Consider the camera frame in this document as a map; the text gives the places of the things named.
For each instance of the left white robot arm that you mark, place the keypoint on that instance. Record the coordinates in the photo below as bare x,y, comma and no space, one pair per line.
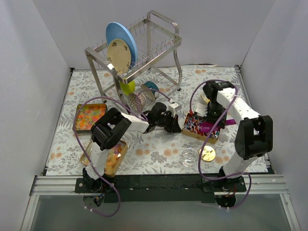
107,132

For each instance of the clear glass jar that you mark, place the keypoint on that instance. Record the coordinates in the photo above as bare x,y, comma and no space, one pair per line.
189,157

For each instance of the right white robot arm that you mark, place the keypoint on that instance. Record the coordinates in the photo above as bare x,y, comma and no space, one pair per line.
254,136

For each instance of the tin of popsicle candies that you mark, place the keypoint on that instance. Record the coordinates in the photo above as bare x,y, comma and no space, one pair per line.
107,161

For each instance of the tin of star candies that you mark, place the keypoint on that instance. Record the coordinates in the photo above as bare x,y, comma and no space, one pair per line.
88,116

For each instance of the steel dish rack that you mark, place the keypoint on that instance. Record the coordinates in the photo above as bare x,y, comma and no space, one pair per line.
149,41

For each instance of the gold jar lid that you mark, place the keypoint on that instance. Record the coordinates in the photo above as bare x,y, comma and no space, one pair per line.
208,153

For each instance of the blue plate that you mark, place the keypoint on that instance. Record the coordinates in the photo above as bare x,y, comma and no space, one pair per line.
116,30

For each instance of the cream plate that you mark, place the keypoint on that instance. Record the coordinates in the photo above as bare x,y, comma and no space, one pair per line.
118,54

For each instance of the brown patterned bowl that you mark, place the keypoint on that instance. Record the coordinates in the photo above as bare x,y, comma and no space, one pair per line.
137,102

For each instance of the tin of lollipop candies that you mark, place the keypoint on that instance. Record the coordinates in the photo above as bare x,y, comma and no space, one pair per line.
196,127

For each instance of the floral table mat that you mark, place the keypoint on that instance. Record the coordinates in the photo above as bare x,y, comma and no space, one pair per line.
157,152

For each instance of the magenta plastic scoop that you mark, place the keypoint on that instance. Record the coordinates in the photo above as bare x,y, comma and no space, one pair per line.
205,127

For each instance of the lime green bowl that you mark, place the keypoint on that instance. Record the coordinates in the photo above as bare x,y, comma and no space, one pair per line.
127,88

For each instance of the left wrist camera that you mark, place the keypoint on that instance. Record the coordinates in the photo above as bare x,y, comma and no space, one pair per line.
173,108

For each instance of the teal rimmed bowl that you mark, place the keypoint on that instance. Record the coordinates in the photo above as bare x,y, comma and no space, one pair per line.
149,89

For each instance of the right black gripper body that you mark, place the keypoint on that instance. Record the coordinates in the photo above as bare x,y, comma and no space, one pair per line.
217,121

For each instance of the yellow teal patterned bowl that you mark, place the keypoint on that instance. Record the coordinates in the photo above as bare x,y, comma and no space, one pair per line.
205,98

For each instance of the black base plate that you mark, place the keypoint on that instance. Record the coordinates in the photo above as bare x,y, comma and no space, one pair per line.
165,188

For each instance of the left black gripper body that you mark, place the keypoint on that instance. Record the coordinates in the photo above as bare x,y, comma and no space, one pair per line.
173,123

